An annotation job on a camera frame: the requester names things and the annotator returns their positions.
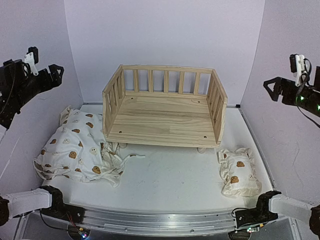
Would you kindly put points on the small bear print pillow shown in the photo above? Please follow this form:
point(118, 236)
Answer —
point(237, 170)

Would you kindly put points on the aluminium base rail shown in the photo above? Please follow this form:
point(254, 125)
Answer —
point(96, 224)

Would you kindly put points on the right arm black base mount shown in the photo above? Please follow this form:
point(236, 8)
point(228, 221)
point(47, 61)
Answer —
point(252, 217)

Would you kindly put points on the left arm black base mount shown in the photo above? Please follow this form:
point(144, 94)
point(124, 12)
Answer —
point(62, 211)

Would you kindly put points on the bear print cream cushion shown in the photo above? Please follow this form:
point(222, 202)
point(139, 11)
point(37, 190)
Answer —
point(78, 151)

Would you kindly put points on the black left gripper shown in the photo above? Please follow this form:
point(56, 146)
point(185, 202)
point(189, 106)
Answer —
point(56, 79)

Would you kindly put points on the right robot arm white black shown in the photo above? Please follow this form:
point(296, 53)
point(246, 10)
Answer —
point(281, 204)

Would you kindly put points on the wooden pet bed frame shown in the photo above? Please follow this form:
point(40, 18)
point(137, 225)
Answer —
point(162, 105)

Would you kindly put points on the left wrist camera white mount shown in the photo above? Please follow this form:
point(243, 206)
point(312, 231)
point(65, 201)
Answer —
point(30, 60)

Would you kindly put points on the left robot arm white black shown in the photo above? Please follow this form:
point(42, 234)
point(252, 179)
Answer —
point(17, 204)

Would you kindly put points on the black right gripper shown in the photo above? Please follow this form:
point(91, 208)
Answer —
point(281, 84)

